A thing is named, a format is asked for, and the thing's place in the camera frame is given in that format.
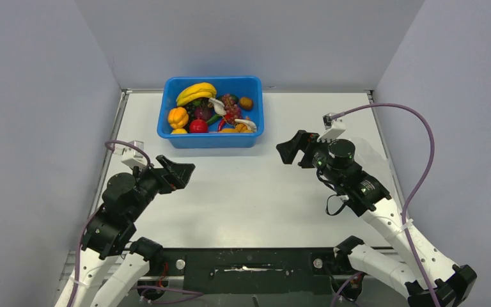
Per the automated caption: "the aluminium frame rail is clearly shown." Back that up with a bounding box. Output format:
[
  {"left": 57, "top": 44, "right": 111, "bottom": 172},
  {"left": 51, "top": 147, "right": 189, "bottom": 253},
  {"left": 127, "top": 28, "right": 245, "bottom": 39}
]
[{"left": 54, "top": 89, "right": 132, "bottom": 306}]

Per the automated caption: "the red chili pepper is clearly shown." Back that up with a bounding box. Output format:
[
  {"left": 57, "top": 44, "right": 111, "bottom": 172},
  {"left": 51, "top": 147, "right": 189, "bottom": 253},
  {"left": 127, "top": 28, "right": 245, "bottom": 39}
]
[{"left": 217, "top": 113, "right": 235, "bottom": 132}]

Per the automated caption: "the brown kiwi fruit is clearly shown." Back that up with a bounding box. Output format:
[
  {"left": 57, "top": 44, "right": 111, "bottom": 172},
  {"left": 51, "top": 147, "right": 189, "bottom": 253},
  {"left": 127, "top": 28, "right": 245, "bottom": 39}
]
[{"left": 238, "top": 97, "right": 254, "bottom": 111}]

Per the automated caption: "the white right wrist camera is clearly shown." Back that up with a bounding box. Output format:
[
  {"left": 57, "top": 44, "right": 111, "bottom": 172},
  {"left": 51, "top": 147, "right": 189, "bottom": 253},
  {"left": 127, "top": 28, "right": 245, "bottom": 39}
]
[{"left": 317, "top": 113, "right": 346, "bottom": 143}]

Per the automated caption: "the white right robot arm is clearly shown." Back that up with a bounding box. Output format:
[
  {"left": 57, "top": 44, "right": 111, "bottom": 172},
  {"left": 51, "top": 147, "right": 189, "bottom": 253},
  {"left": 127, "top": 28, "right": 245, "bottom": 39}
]
[{"left": 276, "top": 130, "right": 477, "bottom": 306}]

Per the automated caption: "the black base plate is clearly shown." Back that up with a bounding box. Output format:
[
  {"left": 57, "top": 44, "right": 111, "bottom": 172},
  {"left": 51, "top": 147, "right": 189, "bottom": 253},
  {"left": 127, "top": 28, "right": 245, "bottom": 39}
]
[{"left": 136, "top": 248, "right": 356, "bottom": 306}]

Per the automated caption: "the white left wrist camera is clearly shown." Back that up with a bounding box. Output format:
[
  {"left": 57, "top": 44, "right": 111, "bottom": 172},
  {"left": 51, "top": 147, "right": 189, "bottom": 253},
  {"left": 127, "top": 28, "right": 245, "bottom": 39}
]
[{"left": 113, "top": 140, "right": 148, "bottom": 170}]

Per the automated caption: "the orange bread piece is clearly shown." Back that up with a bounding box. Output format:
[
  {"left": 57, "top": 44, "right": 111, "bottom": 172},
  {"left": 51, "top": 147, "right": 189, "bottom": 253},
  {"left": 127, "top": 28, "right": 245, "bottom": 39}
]
[{"left": 219, "top": 128, "right": 240, "bottom": 134}]

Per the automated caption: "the green chili pepper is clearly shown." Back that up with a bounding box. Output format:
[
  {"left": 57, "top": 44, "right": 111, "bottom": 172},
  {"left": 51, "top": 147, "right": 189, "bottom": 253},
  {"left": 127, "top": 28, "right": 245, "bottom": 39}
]
[{"left": 207, "top": 114, "right": 222, "bottom": 126}]

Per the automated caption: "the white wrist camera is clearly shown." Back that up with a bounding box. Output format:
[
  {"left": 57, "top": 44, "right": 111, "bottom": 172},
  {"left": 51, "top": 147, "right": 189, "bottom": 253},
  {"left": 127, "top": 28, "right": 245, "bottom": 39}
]
[
  {"left": 317, "top": 113, "right": 346, "bottom": 143},
  {"left": 113, "top": 140, "right": 148, "bottom": 170}
]

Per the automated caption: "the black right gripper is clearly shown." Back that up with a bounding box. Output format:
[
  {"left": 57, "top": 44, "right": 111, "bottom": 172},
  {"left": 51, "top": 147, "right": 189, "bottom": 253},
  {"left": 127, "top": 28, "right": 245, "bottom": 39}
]
[{"left": 276, "top": 130, "right": 343, "bottom": 187}]

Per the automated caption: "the yellow bell pepper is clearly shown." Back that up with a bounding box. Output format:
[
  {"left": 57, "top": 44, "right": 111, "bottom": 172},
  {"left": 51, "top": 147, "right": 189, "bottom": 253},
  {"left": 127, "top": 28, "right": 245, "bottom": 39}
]
[{"left": 168, "top": 107, "right": 189, "bottom": 129}]

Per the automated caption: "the red apple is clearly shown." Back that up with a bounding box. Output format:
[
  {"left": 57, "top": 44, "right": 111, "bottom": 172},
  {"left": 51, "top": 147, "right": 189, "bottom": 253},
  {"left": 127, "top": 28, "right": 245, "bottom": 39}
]
[{"left": 189, "top": 119, "right": 208, "bottom": 134}]

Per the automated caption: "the white mushroom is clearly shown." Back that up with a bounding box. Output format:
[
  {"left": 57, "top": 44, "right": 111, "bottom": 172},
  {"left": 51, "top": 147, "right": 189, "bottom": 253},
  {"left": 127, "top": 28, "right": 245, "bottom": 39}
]
[
  {"left": 208, "top": 98, "right": 227, "bottom": 116},
  {"left": 235, "top": 119, "right": 257, "bottom": 133}
]

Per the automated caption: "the white mushroom lower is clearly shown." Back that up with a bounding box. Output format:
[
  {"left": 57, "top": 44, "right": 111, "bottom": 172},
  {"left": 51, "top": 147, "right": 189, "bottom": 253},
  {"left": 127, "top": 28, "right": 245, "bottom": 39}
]
[{"left": 235, "top": 119, "right": 257, "bottom": 133}]

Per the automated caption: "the dark black grape bunch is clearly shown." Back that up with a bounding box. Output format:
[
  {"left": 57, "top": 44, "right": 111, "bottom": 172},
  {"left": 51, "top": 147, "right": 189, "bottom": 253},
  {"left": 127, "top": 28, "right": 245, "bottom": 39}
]
[{"left": 184, "top": 98, "right": 211, "bottom": 124}]

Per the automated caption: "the red grape bunch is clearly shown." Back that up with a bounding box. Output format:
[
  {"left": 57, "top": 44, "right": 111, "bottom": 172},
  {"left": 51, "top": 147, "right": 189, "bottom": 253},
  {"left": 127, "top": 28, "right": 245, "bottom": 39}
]
[{"left": 218, "top": 93, "right": 242, "bottom": 126}]

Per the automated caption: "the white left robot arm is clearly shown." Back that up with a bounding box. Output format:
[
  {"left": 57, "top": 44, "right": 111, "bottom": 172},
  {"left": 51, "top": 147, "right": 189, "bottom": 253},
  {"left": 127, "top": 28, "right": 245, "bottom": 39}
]
[{"left": 55, "top": 155, "right": 195, "bottom": 306}]

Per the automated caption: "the yellow banana bunch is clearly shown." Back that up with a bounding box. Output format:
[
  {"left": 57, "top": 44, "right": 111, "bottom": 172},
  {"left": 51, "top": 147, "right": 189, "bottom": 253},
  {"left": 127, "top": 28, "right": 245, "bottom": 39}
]
[{"left": 176, "top": 83, "right": 217, "bottom": 107}]

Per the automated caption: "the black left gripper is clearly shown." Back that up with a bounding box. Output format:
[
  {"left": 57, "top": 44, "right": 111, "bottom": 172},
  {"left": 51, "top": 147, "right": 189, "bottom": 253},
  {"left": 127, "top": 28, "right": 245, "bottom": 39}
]
[{"left": 129, "top": 154, "right": 195, "bottom": 220}]

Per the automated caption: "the yellow lemon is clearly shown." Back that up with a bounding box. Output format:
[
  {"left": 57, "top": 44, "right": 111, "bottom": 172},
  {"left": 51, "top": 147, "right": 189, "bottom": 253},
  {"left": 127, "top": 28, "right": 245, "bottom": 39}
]
[{"left": 171, "top": 128, "right": 188, "bottom": 134}]

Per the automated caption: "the white mushroom upper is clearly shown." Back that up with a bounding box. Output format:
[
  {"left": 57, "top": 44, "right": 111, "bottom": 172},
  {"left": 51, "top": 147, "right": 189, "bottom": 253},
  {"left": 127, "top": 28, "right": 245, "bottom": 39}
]
[{"left": 208, "top": 98, "right": 227, "bottom": 116}]

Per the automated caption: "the blue plastic bin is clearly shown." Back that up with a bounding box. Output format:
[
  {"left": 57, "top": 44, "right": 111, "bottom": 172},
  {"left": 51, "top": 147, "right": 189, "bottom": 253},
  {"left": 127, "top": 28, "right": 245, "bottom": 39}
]
[{"left": 157, "top": 75, "right": 265, "bottom": 149}]

